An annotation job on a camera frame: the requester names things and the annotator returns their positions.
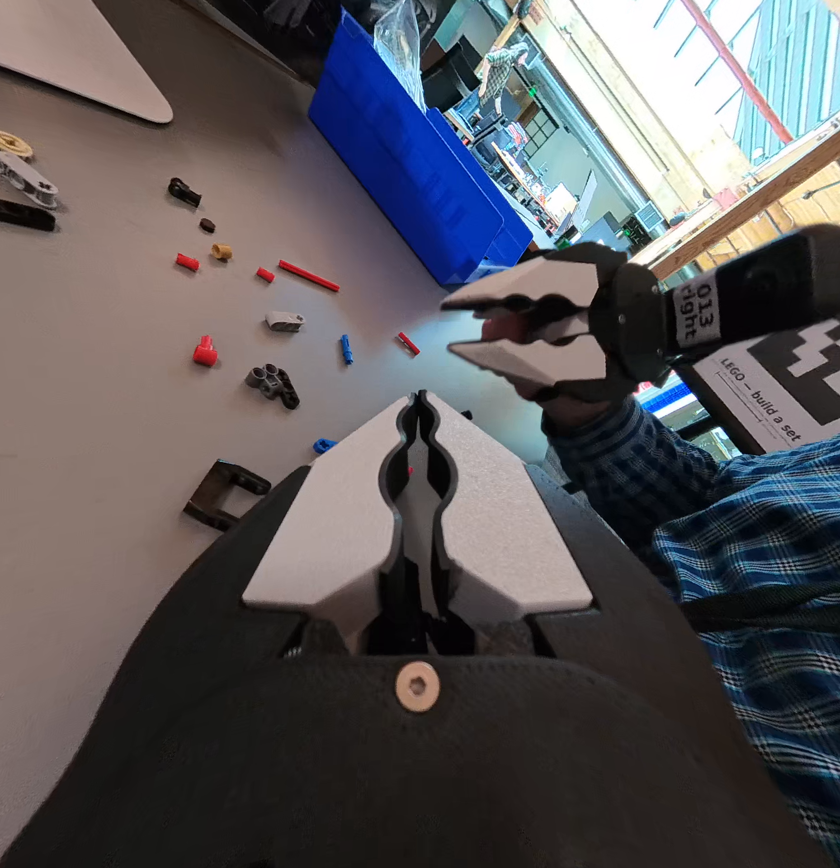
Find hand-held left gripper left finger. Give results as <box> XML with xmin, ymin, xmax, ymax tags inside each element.
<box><xmin>242</xmin><ymin>390</ymin><xmax>421</xmax><ymax>655</ymax></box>

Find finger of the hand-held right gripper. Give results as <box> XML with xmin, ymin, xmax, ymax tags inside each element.
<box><xmin>446</xmin><ymin>315</ymin><xmax>609</xmax><ymax>389</ymax></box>
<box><xmin>439</xmin><ymin>259</ymin><xmax>603</xmax><ymax>320</ymax></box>

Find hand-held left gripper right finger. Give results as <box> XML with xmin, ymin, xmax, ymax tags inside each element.
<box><xmin>419</xmin><ymin>390</ymin><xmax>595</xmax><ymax>623</ymax></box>

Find blue plastic bin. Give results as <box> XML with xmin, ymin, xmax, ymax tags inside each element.
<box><xmin>308</xmin><ymin>7</ymin><xmax>535</xmax><ymax>286</ymax></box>

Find large clear plastic bag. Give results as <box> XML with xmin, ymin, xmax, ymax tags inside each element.
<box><xmin>373</xmin><ymin>0</ymin><xmax>429</xmax><ymax>109</ymax></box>

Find grey and black lego joint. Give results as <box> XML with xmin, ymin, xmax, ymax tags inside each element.
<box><xmin>244</xmin><ymin>363</ymin><xmax>302</xmax><ymax>411</ymax></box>

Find long red lego axle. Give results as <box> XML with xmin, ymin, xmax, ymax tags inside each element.
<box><xmin>278</xmin><ymin>259</ymin><xmax>341</xmax><ymax>293</ymax></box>

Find black lego beam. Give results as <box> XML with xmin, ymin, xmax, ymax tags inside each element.
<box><xmin>0</xmin><ymin>197</ymin><xmax>57</xmax><ymax>232</ymax></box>

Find light grey lego beam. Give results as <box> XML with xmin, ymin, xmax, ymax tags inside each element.
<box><xmin>0</xmin><ymin>151</ymin><xmax>59</xmax><ymax>208</ymax></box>

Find person's right hand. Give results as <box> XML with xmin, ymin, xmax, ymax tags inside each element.
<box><xmin>480</xmin><ymin>313</ymin><xmax>641</xmax><ymax>431</ymax></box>

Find wooden beam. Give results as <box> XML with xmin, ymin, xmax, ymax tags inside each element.
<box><xmin>630</xmin><ymin>121</ymin><xmax>840</xmax><ymax>280</ymax></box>

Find white sign with black pattern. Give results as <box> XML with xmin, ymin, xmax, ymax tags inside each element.
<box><xmin>676</xmin><ymin>313</ymin><xmax>840</xmax><ymax>457</ymax></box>

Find red pipe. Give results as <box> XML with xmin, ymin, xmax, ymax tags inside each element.
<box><xmin>678</xmin><ymin>0</ymin><xmax>795</xmax><ymax>145</ymax></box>

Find person's plaid shirt torso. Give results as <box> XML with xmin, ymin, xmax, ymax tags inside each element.
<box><xmin>664</xmin><ymin>610</ymin><xmax>840</xmax><ymax>868</ymax></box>

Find silver monitor stand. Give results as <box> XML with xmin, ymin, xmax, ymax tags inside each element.
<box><xmin>0</xmin><ymin>0</ymin><xmax>175</xmax><ymax>125</ymax></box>

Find black lego frame piece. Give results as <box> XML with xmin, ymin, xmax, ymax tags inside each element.
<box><xmin>183</xmin><ymin>458</ymin><xmax>272</xmax><ymax>533</ymax></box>

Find black strap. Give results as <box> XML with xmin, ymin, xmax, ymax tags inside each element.
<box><xmin>683</xmin><ymin>580</ymin><xmax>840</xmax><ymax>636</ymax></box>

